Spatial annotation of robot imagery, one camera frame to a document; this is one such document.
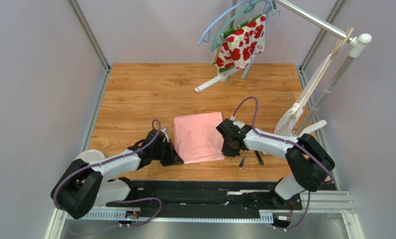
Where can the thin blue wire hanger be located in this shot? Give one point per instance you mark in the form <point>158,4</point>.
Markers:
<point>272,14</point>

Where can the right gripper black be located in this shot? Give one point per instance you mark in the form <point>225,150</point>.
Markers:
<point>227,143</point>

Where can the light blue hanger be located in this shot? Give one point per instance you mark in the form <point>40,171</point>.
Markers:
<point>229,16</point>

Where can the white mesh basket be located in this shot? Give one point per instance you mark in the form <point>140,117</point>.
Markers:
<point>91,156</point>

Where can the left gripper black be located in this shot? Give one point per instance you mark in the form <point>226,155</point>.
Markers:
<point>173,157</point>

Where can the red floral cloth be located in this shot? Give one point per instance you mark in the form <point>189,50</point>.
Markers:
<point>239,45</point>

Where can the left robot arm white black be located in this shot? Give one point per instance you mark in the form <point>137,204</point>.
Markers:
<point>92,179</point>

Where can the teal green hanger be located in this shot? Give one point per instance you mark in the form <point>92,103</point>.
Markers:
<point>217,43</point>

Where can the pink cloth napkin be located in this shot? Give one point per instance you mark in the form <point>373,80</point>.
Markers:
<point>196,139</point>

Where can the white hanging cloth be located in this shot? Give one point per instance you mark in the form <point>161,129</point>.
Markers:
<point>288,121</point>

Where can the black handled knife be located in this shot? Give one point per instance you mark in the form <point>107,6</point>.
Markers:
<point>260,160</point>

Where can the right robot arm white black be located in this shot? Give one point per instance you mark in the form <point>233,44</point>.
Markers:
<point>310,164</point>

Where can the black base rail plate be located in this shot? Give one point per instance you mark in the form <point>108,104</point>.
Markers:
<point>207,199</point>

